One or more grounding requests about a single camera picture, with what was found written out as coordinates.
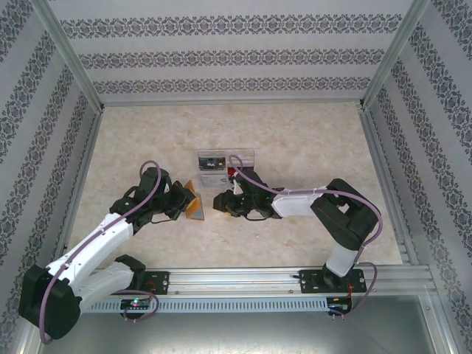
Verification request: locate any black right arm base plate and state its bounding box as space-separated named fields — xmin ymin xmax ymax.
xmin=299 ymin=268 xmax=367 ymax=295

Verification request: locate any clear acrylic card stand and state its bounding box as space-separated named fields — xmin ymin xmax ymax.
xmin=197 ymin=148 xmax=257 ymax=190

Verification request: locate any small circuit board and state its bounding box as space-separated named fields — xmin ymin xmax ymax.
xmin=119 ymin=297 xmax=153 ymax=311
xmin=327 ymin=296 xmax=354 ymax=315

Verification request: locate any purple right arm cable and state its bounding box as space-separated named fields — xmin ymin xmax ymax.
xmin=227 ymin=153 xmax=384 ymax=318

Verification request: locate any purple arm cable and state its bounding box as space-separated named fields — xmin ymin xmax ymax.
xmin=38 ymin=160 xmax=163 ymax=344
xmin=227 ymin=153 xmax=384 ymax=318

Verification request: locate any orange leather card holder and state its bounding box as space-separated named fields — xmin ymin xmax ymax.
xmin=183 ymin=179 xmax=207 ymax=221

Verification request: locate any aluminium frame side rail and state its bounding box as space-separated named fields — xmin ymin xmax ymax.
xmin=359 ymin=108 xmax=420 ymax=266
xmin=55 ymin=108 xmax=106 ymax=265

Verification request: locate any aluminium frame post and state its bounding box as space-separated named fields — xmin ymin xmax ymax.
xmin=31 ymin=0 xmax=106 ymax=111
xmin=359 ymin=0 xmax=432 ymax=110

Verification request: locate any white VIP card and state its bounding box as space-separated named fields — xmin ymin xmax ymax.
xmin=201 ymin=173 xmax=229 ymax=189

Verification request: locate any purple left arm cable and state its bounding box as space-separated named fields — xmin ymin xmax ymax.
xmin=38 ymin=160 xmax=163 ymax=344

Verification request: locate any dark VIP card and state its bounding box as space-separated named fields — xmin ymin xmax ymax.
xmin=198 ymin=156 xmax=226 ymax=171

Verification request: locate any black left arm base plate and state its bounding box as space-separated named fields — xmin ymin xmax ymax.
xmin=143 ymin=271 xmax=171 ymax=296

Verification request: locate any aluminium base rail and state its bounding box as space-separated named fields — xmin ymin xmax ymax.
xmin=86 ymin=265 xmax=436 ymax=296

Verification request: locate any slotted grey cable duct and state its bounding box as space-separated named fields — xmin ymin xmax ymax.
xmin=83 ymin=296 xmax=330 ymax=313

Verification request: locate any grey metal sheet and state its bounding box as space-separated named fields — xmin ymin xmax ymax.
xmin=35 ymin=308 xmax=449 ymax=354

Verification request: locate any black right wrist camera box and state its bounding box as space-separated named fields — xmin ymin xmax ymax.
xmin=212 ymin=190 xmax=240 ymax=218

